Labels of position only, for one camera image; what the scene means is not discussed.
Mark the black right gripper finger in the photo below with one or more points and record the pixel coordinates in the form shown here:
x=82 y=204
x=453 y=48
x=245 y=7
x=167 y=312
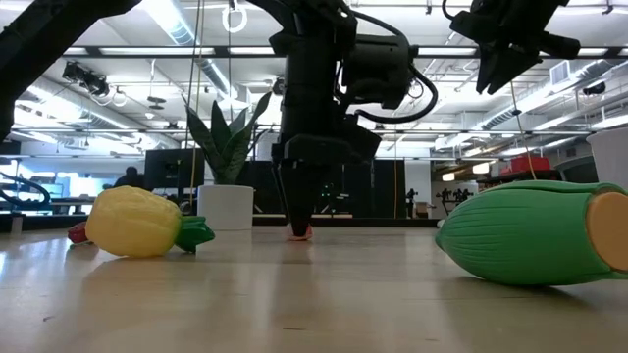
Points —
x=515 y=61
x=490 y=64

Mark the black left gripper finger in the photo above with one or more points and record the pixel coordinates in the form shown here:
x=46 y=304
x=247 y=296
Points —
x=314 y=191
x=293 y=191

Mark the pink toy fruit piece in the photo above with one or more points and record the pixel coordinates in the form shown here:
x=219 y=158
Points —
x=300 y=236

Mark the yellow toy pineapple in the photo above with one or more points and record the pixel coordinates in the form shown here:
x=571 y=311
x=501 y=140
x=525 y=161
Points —
x=132 y=223

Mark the green toy corn cob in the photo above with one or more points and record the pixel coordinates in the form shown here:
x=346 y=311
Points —
x=515 y=235

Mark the red toy strawberry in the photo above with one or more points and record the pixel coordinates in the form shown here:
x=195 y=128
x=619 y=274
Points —
x=77 y=234

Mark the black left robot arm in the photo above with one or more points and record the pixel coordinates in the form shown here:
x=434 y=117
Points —
x=49 y=34

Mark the white round plant pot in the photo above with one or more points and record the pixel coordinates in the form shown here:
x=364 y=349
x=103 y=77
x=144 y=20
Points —
x=225 y=208

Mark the green snake plant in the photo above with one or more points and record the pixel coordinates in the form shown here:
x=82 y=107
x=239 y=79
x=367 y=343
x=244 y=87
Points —
x=228 y=147

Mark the red storage bin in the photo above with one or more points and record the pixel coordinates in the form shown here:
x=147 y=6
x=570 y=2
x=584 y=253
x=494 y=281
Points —
x=525 y=165

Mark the black computer monitor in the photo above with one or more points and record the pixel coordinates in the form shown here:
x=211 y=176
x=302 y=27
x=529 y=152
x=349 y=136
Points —
x=169 y=169

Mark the grey mesh office chair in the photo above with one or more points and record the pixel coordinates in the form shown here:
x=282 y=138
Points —
x=579 y=171

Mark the person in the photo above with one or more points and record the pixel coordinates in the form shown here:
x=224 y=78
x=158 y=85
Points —
x=130 y=179

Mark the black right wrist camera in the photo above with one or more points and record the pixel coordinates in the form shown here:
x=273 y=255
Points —
x=561 y=46

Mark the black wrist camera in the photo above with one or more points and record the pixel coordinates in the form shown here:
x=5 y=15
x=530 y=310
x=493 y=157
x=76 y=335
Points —
x=561 y=46
x=378 y=68

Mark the black table edge rail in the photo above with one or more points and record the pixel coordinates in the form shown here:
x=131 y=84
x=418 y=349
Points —
x=368 y=222

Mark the black ceiling dome camera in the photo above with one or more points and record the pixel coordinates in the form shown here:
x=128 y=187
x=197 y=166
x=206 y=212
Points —
x=278 y=87

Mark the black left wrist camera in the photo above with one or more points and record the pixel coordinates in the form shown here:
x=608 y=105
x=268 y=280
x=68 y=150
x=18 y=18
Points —
x=378 y=68

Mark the black overhead camera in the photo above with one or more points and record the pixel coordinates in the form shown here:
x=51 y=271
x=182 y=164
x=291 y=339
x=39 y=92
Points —
x=86 y=78

